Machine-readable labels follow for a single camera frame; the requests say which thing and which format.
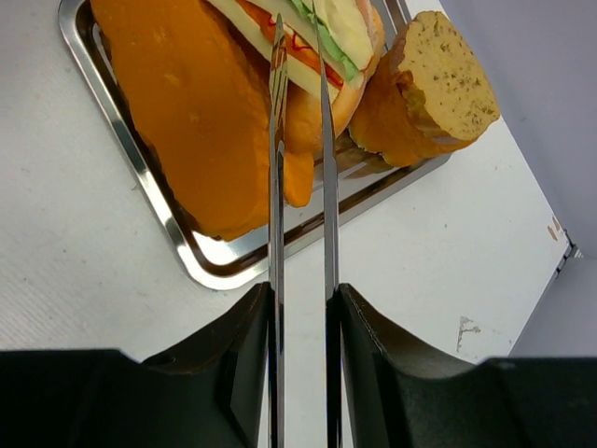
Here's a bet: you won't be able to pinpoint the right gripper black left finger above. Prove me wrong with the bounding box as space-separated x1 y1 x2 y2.
1 283 270 447

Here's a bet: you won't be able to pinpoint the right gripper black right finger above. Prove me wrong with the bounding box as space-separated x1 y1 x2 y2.
336 283 596 447

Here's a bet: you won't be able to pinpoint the orange loaf bread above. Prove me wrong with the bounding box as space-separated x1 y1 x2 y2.
89 0 314 243

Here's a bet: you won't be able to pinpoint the metal serving tongs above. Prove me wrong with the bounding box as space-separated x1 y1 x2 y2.
268 15 342 447

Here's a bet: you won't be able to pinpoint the stainless steel tray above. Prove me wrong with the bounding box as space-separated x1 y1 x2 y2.
58 0 449 290

